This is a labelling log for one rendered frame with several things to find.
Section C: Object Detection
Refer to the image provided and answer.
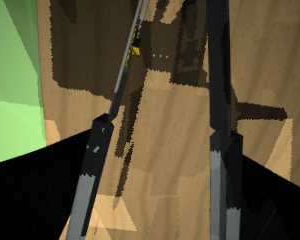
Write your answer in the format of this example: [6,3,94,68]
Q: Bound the light brown wooden board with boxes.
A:
[35,0,300,240]

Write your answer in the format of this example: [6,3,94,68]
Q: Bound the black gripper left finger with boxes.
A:
[0,128,91,240]

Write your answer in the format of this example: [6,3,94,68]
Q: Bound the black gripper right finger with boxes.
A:
[239,154,300,240]

